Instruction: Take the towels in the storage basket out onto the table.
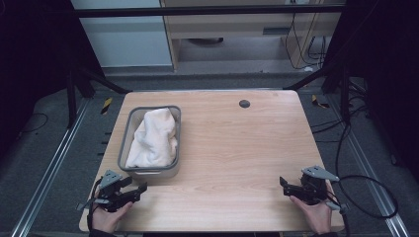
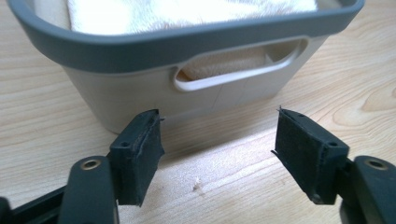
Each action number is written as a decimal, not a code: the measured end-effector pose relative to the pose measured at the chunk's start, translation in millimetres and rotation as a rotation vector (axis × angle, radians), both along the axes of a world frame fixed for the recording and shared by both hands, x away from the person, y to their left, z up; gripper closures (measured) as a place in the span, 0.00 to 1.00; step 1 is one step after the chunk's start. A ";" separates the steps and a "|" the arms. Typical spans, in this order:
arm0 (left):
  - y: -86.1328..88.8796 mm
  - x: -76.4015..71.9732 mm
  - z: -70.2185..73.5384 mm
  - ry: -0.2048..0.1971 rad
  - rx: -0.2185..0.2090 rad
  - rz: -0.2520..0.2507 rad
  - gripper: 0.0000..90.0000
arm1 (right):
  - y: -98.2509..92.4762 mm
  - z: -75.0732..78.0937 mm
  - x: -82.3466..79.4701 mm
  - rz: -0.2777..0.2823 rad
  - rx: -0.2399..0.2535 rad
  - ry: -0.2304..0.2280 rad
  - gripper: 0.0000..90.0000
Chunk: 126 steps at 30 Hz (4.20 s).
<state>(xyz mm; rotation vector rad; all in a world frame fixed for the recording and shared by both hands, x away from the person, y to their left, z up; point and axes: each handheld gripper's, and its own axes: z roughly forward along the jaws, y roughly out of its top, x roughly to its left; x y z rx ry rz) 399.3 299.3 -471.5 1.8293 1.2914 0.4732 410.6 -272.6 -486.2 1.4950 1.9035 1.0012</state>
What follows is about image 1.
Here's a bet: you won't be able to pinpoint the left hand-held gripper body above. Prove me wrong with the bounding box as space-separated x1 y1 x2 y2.
76 169 133 213

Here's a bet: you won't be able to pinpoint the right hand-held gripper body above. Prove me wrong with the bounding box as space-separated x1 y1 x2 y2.
296 165 349 212

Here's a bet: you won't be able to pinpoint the person's left hand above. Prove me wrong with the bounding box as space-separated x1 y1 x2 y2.
91 200 134 235

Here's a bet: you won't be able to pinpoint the person's right hand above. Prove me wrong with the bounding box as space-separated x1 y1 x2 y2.
289 195 333 236

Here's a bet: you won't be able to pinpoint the person's left dark sleeve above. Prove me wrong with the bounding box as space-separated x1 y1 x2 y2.
88 228 117 237

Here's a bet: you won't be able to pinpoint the grey plastic basket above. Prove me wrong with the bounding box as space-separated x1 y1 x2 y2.
117 105 183 181

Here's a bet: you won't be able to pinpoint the white towel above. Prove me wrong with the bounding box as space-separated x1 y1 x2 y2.
125 107 179 169

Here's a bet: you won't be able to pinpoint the yellow black striped tape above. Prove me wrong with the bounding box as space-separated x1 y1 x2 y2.
310 94 331 110
100 97 114 116

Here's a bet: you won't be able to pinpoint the black metal stand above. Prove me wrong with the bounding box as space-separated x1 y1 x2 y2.
64 66 133 130
282 64 353 126

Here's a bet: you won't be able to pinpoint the white cabinet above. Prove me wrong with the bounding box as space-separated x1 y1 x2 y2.
69 0 175 69

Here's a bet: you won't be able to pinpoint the black curtain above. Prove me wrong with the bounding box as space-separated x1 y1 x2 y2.
0 0 107 161
321 0 419 183

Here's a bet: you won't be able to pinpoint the aluminium floor rail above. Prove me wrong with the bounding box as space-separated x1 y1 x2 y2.
325 94 412 237
10 98 92 237

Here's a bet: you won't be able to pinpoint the black looped gripper cable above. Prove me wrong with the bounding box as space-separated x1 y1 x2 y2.
335 122 400 237

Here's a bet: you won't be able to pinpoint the thin black floor cable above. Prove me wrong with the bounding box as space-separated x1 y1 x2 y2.
19 112 49 135

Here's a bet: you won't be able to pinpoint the black hanging desk cables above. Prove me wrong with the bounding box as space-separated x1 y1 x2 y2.
284 12 331 71

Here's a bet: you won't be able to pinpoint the black horizontal frame bar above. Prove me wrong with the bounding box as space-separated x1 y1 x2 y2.
72 4 348 19

